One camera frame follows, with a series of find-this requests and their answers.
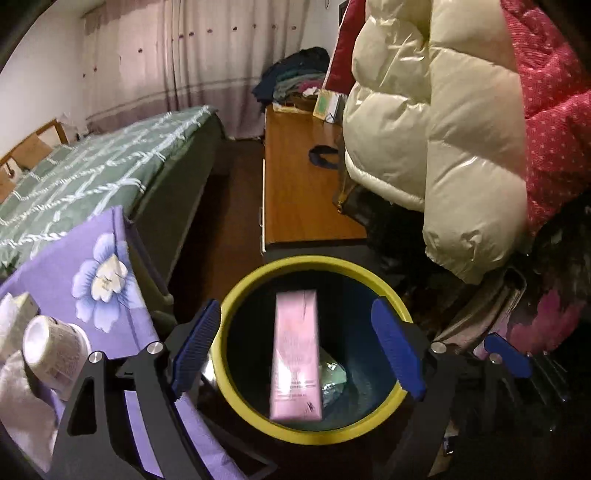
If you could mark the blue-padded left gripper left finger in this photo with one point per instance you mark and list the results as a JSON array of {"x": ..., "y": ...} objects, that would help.
[{"x": 95, "y": 439}]

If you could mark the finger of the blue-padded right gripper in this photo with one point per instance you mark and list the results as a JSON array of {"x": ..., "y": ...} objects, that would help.
[{"x": 515, "y": 362}]

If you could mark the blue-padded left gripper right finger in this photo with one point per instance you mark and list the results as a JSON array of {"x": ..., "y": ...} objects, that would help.
[{"x": 429, "y": 372}]

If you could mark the white paper cup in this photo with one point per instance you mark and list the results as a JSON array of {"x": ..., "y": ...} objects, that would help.
[{"x": 55, "y": 352}]

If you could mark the pink carton box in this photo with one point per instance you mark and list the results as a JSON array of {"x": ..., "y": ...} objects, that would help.
[{"x": 295, "y": 391}]

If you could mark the yellow-rimmed trash bin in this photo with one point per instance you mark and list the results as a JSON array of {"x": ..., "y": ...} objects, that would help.
[{"x": 242, "y": 352}]

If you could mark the crumpled foil wrapper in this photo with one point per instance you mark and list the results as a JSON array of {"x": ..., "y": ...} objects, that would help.
[{"x": 333, "y": 378}]

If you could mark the purple floral tablecloth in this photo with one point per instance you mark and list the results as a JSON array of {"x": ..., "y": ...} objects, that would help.
[{"x": 86, "y": 278}]

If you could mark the cream puffer jacket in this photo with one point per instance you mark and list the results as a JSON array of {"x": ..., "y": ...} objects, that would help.
[{"x": 435, "y": 123}]

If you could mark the orange wooden desk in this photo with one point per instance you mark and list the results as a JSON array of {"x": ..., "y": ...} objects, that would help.
[{"x": 297, "y": 206}]

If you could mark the pink dotted garment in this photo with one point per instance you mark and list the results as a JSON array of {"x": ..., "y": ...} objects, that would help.
[{"x": 556, "y": 99}]

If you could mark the bed with green plaid duvet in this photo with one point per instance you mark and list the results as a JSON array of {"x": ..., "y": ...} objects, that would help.
[{"x": 155, "y": 169}]

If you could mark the green framed picture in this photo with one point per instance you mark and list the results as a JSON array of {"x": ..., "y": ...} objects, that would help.
[{"x": 325, "y": 106}]

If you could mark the pile of dark clothes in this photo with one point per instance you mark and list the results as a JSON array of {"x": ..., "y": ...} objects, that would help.
[{"x": 284, "y": 76}]

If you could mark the pink striped curtain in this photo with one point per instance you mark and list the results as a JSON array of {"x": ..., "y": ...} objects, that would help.
[{"x": 143, "y": 58}]

